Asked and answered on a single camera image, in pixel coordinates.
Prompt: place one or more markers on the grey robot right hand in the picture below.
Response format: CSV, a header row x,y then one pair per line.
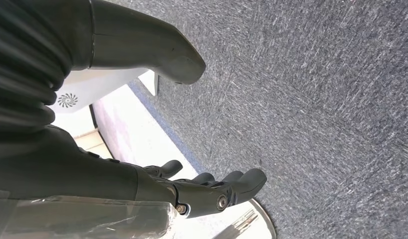
x,y
75,171

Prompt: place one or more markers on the grey kiosk stand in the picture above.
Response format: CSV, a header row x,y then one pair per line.
x,y
91,85

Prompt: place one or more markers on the round white disc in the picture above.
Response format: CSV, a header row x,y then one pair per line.
x,y
256,227

